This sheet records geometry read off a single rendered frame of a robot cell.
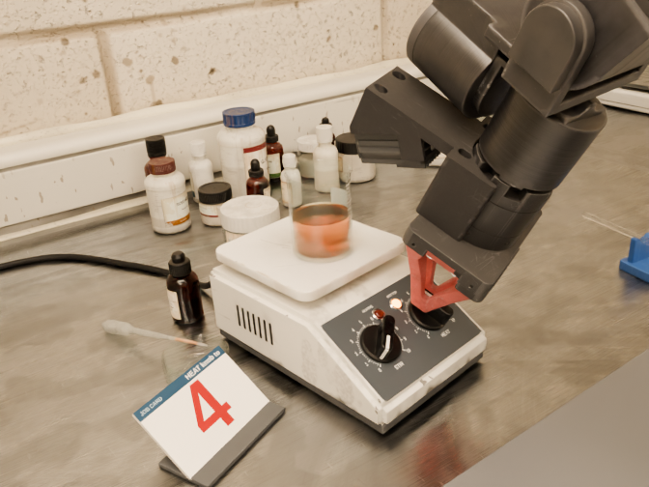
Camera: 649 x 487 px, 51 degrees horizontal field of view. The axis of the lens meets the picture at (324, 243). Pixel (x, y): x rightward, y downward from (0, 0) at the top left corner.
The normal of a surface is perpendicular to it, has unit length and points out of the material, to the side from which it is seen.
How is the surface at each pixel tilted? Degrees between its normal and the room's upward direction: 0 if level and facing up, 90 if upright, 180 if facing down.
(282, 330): 90
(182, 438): 40
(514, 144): 92
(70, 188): 90
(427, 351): 30
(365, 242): 0
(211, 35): 90
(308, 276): 0
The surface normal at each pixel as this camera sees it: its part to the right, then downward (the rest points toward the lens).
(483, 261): 0.29, -0.64
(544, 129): -0.43, 0.58
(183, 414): 0.50, -0.57
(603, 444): -0.13, -0.88
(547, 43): -0.81, 0.36
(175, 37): 0.55, 0.34
